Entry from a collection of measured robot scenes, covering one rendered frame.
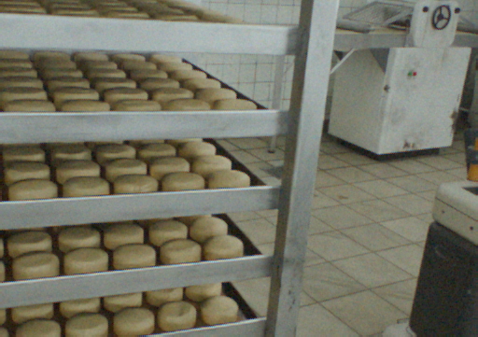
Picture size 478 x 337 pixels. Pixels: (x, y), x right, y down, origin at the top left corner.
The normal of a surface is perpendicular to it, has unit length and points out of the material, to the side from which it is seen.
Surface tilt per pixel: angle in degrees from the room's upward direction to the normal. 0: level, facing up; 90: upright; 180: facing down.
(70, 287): 90
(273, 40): 90
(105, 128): 90
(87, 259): 0
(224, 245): 0
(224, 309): 0
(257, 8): 90
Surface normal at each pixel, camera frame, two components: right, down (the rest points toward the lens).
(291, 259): 0.36, 0.36
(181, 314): 0.08, -0.93
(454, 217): -0.91, 0.07
